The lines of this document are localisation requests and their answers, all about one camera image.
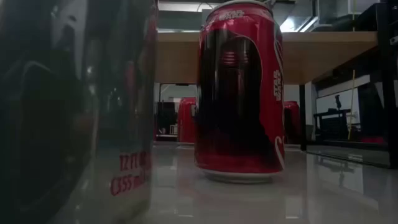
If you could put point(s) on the red cola can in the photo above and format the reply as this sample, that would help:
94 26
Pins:
239 93
186 121
291 121

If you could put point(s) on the black storage rack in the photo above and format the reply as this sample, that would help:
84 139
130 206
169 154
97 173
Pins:
166 118

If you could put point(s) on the white table mat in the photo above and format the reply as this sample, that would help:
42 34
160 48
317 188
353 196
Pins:
248 202

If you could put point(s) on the black cart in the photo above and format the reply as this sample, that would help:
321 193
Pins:
335 124

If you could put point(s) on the wooden shelf black metal frame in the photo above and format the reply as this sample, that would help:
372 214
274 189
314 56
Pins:
311 56

